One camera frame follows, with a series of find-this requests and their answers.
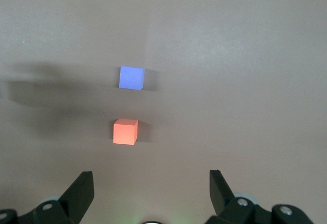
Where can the brown table mat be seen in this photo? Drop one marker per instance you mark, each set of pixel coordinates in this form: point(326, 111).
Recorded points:
point(230, 80)

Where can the orange foam block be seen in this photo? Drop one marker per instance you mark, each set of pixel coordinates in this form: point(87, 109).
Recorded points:
point(124, 132)

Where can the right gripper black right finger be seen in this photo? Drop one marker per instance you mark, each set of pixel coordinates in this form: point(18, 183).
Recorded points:
point(222, 201)

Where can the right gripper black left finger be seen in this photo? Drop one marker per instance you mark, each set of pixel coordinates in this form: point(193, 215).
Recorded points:
point(76, 198)

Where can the purple foam block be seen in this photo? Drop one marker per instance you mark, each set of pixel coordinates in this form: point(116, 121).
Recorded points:
point(130, 78)

